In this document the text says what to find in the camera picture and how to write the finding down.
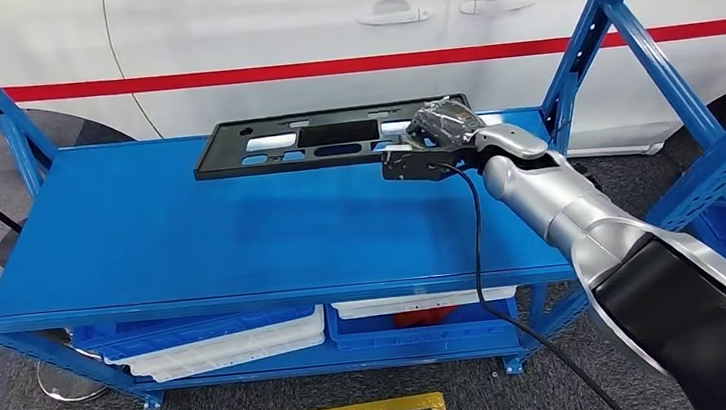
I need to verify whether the chrome stanchion with round base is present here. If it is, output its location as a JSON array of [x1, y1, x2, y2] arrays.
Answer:
[[0, 252, 110, 410]]

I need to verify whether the black plastic plate part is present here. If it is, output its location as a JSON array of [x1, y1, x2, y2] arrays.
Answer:
[[188, 91, 476, 183]]

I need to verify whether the black cable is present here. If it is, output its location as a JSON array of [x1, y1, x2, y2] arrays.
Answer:
[[431, 147, 630, 410]]

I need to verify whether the white car with red stripe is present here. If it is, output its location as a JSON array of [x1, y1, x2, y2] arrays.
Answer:
[[0, 0, 726, 220]]

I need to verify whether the blue metal shelf rack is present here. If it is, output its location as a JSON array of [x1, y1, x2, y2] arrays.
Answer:
[[0, 0, 726, 410]]

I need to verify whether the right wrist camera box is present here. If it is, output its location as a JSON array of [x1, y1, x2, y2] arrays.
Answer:
[[379, 137, 488, 188]]

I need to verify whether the red item in crate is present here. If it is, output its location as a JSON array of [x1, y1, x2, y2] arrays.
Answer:
[[391, 305, 459, 331]]

